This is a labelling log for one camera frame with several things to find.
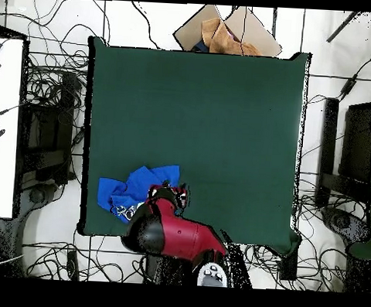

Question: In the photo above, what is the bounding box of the blue printed T-shirt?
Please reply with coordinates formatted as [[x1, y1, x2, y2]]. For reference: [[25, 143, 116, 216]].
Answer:
[[95, 160, 182, 227]]

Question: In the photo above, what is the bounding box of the black power strip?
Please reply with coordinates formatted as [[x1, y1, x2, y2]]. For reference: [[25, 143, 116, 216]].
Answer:
[[65, 249, 81, 281]]

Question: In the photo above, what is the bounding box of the black table leg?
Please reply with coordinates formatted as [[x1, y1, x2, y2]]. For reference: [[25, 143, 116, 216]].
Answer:
[[278, 247, 300, 281]]

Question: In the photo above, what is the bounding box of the dark blue cloth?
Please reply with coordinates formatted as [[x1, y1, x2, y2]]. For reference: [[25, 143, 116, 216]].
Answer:
[[191, 39, 212, 53]]

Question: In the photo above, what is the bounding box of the tan cloth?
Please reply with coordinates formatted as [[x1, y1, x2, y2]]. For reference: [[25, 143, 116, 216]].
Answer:
[[199, 16, 267, 57]]

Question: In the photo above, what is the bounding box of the brown cardboard box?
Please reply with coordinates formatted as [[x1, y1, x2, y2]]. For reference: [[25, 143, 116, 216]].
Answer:
[[172, 2, 285, 59]]

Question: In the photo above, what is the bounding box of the white table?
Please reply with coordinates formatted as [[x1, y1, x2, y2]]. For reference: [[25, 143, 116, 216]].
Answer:
[[0, 26, 29, 220]]

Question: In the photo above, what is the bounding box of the black power adapter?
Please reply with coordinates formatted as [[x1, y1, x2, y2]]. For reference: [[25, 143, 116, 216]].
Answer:
[[339, 74, 359, 100]]

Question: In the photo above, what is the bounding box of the black rod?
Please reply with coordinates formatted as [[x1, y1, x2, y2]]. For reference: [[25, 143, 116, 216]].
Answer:
[[326, 9, 362, 45]]

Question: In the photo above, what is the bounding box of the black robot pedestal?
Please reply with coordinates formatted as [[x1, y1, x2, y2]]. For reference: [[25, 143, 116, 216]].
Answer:
[[143, 238, 200, 287]]

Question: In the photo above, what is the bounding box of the black cable tangle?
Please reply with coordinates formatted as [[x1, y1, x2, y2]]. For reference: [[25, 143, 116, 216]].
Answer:
[[20, 240, 148, 285], [22, 0, 93, 112], [291, 168, 354, 293]]

